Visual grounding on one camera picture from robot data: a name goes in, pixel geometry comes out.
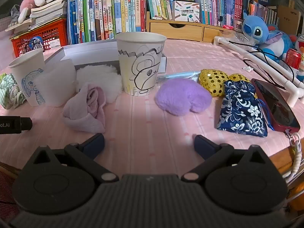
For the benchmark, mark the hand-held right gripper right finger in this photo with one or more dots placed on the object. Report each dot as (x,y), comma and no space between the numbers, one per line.
(204,146)

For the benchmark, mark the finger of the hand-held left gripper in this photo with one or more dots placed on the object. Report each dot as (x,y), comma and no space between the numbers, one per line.
(26,124)

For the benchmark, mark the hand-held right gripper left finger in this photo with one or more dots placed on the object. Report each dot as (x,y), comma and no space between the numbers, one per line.
(93,144)

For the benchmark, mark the pink cloth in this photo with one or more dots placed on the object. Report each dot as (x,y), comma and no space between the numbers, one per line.
(83,118)

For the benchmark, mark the green checked scrunchie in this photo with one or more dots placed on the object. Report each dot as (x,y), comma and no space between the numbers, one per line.
(10,92)

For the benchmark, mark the translucent white plastic cup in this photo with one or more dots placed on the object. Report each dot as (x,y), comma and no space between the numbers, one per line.
(57,87)

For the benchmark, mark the purple fluffy pompom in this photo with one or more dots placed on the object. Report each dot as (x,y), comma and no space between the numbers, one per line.
(182,97)

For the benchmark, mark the gold sequin bow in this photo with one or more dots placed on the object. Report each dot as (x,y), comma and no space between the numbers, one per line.
(212,80)

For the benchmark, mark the white fluffy pompom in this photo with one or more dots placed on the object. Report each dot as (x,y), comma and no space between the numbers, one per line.
(102,78)

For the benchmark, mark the blue face mask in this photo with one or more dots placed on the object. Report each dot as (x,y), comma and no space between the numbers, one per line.
(180,76)

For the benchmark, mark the grey cardboard box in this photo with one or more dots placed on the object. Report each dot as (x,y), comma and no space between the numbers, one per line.
(90,49)

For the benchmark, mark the paper cup with blue drawing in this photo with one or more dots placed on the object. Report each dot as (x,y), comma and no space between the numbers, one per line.
(23,76)

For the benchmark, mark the white paper bag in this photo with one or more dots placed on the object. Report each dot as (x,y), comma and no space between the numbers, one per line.
(6,49)

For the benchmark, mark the miniature bicycle model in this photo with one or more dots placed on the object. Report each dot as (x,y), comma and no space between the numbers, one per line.
(35,44)

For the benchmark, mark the red smartphone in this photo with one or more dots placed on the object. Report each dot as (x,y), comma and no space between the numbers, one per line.
(277,106)

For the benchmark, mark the large paper cup black drawing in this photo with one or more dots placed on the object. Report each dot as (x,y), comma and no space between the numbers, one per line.
(142,71)

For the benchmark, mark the small white plastic piece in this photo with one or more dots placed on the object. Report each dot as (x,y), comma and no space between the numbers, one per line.
(248,68)

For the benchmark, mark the red plastic crate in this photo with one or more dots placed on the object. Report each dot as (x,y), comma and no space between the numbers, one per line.
(51,34)

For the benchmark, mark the white pipe stand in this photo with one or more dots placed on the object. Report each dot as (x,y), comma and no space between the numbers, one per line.
(261,63)

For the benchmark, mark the grey cloth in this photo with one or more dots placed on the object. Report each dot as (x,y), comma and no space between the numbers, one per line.
(15,13)

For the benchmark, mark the clear plastic bag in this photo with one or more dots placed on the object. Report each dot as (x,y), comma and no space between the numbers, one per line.
(238,38)

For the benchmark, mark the wooden desk organiser with drawers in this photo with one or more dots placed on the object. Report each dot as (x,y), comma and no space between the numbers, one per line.
(185,32)

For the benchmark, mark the stack of flat books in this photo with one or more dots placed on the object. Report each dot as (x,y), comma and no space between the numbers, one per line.
(47,9)

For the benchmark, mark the small red wrapped item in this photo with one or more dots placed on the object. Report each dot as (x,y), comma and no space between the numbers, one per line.
(228,27)

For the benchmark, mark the red soda can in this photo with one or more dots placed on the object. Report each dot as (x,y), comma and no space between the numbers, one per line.
(292,58)

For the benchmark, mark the blue alien plush toy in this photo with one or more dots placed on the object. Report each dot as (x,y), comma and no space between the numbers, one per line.
(255,29)

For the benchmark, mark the row of tall upright books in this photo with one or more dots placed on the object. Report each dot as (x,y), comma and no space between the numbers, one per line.
(106,16)

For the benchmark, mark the white printed carton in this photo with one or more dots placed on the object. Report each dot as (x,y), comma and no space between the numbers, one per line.
(186,10)

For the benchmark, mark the blue and white plush toy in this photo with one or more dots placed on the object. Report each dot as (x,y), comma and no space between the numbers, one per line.
(300,41)

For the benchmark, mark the row of blue red books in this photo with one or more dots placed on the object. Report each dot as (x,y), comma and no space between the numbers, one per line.
(218,4)

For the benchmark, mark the row of small dark books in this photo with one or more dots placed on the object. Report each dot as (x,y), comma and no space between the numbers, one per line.
(262,11)

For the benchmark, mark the brown cardboard box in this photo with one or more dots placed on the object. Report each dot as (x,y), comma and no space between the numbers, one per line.
(288,19)

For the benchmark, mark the window with white frame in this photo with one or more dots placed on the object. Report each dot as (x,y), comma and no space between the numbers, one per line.
(9,2)

